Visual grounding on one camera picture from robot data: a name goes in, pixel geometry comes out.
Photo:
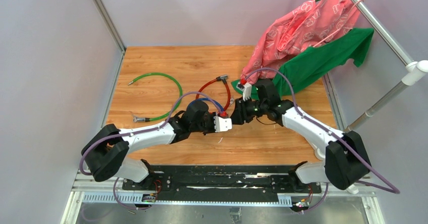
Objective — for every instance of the red cable lock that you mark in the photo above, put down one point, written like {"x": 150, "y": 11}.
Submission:
{"x": 218, "y": 88}

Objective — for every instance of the pink patterned garment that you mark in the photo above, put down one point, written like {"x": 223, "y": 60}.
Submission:
{"x": 312, "y": 21}

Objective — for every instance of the green t-shirt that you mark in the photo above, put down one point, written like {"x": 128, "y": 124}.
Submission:
{"x": 296, "y": 73}

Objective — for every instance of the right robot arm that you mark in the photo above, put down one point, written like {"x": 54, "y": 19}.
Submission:
{"x": 343, "y": 159}

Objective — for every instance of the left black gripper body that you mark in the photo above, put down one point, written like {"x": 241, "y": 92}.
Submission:
{"x": 207, "y": 125}

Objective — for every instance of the silver key with ring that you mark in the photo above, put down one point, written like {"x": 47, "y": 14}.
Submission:
{"x": 231, "y": 100}

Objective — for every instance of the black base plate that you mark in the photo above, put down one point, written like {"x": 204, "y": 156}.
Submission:
{"x": 221, "y": 183}

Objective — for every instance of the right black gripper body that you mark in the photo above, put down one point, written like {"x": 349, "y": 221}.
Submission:
{"x": 254, "y": 108}

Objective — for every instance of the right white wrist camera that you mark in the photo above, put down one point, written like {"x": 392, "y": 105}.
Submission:
{"x": 245, "y": 88}

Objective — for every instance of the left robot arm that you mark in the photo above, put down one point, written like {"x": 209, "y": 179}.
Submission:
{"x": 106, "y": 154}

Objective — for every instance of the metal clothes rack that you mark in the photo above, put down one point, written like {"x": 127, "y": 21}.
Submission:
{"x": 390, "y": 116}

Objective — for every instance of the pink clothes hanger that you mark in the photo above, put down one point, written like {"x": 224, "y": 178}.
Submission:
{"x": 352, "y": 11}

